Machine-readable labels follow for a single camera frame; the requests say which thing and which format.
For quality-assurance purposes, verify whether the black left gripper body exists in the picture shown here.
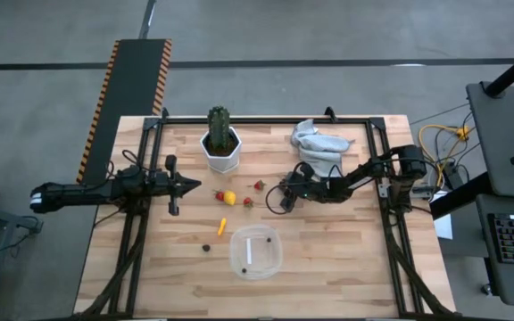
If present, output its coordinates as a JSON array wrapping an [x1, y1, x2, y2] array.
[[151, 154, 183, 217]]

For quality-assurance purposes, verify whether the black pole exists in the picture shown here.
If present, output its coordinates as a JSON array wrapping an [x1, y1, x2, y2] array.
[[483, 40, 514, 98]]

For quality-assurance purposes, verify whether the white paper sheet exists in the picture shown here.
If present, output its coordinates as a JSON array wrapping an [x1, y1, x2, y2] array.
[[433, 191, 454, 241]]

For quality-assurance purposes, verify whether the clear plastic tupperware container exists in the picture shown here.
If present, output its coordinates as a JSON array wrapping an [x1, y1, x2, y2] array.
[[228, 224, 284, 282]]

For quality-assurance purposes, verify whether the black mat with striped edges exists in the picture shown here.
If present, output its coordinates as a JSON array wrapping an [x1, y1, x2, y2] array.
[[75, 38, 173, 186]]

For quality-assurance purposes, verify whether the yellow power cable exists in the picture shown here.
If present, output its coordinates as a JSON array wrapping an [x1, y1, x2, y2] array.
[[419, 123, 471, 188]]

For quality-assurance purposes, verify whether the green cucumber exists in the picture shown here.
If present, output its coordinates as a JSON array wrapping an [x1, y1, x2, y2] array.
[[206, 105, 232, 152]]

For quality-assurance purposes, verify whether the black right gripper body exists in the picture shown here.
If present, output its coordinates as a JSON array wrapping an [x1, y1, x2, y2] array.
[[278, 161, 330, 214]]

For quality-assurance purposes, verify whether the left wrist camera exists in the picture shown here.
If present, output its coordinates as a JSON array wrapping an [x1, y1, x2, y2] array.
[[151, 171, 169, 194]]

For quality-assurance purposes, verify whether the black aluminium rig frame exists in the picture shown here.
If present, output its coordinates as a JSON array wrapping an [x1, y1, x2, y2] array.
[[72, 106, 461, 321]]

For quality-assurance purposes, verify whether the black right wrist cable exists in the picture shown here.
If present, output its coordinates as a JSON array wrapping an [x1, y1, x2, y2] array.
[[264, 184, 287, 216]]

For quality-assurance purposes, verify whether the gray cloth towel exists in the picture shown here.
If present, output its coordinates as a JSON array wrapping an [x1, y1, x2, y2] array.
[[289, 118, 355, 182]]

